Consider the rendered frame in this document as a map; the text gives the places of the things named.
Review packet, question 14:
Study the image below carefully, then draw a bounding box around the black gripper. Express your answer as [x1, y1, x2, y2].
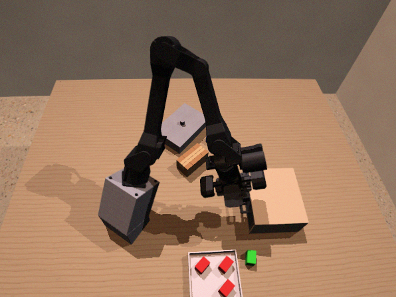
[200, 170, 266, 198]

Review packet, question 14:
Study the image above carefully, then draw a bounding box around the green block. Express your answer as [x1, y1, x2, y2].
[245, 250, 256, 266]

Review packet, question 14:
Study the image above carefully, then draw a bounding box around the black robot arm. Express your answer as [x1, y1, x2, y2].
[122, 36, 267, 208]

